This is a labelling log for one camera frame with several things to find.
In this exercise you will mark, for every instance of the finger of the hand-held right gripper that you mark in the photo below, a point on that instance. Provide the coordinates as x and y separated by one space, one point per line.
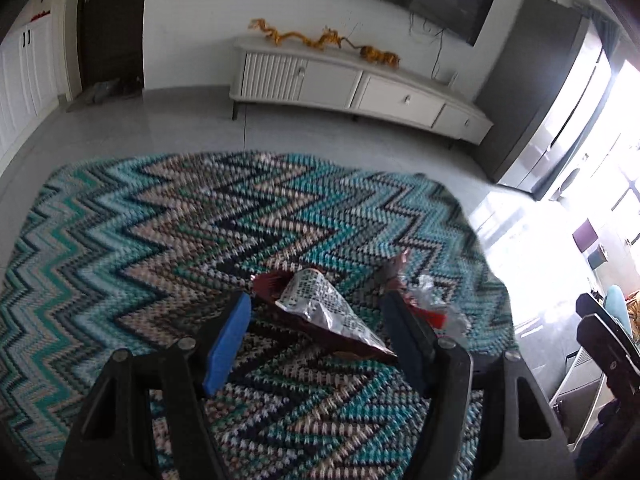
597 307
615 355

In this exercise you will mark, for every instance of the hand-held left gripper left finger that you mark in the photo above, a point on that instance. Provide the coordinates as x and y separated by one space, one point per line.
227 345

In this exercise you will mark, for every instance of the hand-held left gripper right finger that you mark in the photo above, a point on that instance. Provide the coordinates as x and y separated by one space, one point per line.
406 347

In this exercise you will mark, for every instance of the red clear plastic wrapper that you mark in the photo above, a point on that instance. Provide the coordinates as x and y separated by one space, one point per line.
435 310

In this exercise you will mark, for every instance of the dark red foil wrapper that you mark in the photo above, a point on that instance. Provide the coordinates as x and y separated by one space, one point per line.
320 305

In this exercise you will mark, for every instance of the teal chair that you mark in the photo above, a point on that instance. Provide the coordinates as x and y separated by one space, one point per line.
614 302

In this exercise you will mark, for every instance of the teal cushion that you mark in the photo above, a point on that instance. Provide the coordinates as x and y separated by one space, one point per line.
598 256

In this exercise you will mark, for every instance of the purple cushion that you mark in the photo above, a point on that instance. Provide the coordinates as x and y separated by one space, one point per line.
585 235

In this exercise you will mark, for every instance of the dark cloth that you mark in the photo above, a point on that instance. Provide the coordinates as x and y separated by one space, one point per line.
610 440

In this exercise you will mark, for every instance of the teal zigzag rug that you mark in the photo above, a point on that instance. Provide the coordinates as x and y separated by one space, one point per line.
150 240

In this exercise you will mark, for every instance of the grey steel refrigerator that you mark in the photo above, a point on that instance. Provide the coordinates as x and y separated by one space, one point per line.
540 110

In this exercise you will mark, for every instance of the white tv cabinet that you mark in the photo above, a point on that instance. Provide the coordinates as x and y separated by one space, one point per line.
330 85

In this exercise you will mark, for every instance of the grey door mat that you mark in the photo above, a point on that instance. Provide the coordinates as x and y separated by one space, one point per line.
95 92

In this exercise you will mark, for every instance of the short golden dragon ornament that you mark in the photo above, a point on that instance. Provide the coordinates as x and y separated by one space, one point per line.
377 54

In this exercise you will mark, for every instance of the long golden dragon ornament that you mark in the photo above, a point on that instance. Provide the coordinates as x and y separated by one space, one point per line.
320 41

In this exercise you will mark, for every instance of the white cabinet unit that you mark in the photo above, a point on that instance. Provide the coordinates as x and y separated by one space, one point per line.
25 75

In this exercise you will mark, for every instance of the dark brown door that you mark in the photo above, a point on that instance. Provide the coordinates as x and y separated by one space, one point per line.
112 25

